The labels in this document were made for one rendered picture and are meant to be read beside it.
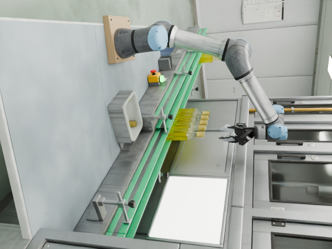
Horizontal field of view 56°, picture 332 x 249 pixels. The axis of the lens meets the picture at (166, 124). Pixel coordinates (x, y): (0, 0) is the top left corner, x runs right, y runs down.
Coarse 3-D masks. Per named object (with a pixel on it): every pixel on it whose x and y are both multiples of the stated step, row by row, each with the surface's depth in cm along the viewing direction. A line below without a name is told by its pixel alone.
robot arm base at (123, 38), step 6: (120, 30) 152; (126, 30) 152; (132, 30) 151; (114, 36) 150; (120, 36) 150; (126, 36) 150; (132, 36) 149; (114, 42) 150; (120, 42) 150; (126, 42) 150; (132, 42) 149; (120, 48) 151; (126, 48) 151; (132, 48) 151; (120, 54) 153; (126, 54) 154; (132, 54) 155
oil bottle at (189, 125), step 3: (174, 123) 187; (177, 123) 186; (180, 123) 186; (183, 123) 185; (186, 123) 185; (189, 123) 184; (192, 123) 185; (171, 126) 184; (174, 126) 184; (177, 126) 183; (180, 126) 183; (183, 126) 182; (186, 126) 182; (189, 126) 181; (192, 126) 182; (192, 129) 182
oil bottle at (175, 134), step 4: (172, 128) 183; (176, 128) 182; (180, 128) 181; (184, 128) 181; (188, 128) 180; (172, 132) 179; (176, 132) 179; (180, 132) 178; (184, 132) 177; (188, 132) 177; (168, 136) 181; (172, 136) 180; (176, 136) 180; (180, 136) 179; (184, 136) 178; (188, 136) 178; (192, 136) 179
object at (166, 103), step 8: (200, 32) 305; (192, 56) 250; (184, 64) 239; (176, 80) 215; (168, 88) 205; (176, 88) 203; (168, 96) 195; (160, 104) 187; (168, 104) 186; (160, 112) 180; (168, 112) 178
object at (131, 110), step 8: (136, 96) 164; (128, 104) 167; (136, 104) 166; (128, 112) 169; (136, 112) 169; (128, 120) 172; (136, 120) 171; (128, 128) 155; (136, 128) 170; (136, 136) 164
